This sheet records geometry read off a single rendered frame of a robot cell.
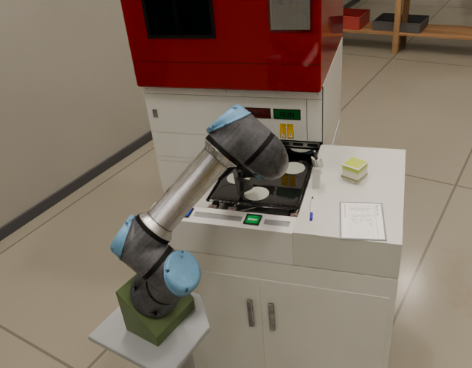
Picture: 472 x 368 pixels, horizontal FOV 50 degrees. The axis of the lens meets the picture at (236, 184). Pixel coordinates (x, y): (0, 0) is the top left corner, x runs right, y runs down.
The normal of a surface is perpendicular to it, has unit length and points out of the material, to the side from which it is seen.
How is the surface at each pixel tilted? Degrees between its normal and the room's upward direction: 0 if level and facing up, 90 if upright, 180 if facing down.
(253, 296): 90
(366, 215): 0
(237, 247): 90
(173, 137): 90
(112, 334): 0
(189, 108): 90
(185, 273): 51
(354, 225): 0
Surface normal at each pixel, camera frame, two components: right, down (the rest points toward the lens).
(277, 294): -0.29, 0.54
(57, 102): 0.84, 0.22
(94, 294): -0.08, -0.84
